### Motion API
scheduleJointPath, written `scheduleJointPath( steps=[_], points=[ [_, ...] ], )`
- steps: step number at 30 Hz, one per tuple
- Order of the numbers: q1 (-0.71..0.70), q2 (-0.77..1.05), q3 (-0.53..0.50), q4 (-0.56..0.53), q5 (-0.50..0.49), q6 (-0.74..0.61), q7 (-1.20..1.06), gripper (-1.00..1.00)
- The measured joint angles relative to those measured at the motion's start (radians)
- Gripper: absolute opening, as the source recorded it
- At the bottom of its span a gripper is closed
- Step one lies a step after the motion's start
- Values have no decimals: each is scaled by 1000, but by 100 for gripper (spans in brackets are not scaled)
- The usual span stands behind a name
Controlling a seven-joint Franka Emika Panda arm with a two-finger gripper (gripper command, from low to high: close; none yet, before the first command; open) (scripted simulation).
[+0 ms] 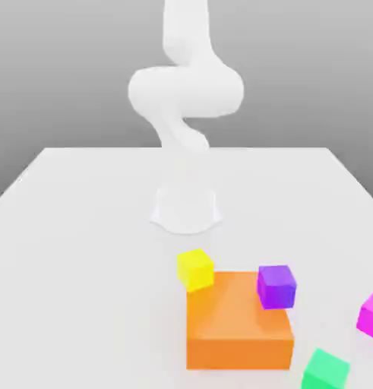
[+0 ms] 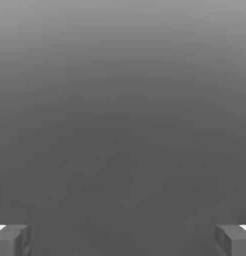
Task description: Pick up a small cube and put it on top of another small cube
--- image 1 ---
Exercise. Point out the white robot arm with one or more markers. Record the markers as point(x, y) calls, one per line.
point(186, 91)

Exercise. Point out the small yellow cube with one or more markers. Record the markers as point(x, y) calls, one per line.
point(195, 270)

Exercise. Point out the small purple cube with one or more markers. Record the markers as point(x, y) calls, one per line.
point(276, 288)

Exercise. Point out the small magenta cube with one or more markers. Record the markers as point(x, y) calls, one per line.
point(371, 317)

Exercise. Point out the small green cube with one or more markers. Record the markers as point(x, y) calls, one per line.
point(324, 370)

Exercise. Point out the large orange box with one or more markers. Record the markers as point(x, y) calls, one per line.
point(234, 328)

